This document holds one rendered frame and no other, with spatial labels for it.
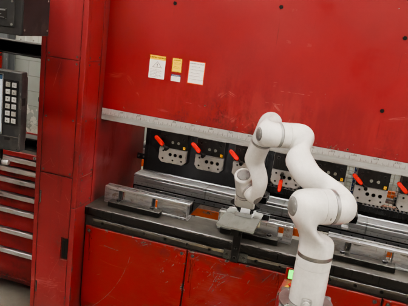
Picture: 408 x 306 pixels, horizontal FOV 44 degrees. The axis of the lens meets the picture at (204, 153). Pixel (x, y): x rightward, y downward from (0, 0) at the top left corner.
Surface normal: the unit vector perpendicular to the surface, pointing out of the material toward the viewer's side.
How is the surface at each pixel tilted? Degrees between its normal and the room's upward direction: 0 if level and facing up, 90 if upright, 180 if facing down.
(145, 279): 90
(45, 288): 90
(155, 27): 90
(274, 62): 90
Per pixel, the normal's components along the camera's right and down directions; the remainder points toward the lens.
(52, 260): -0.29, 0.20
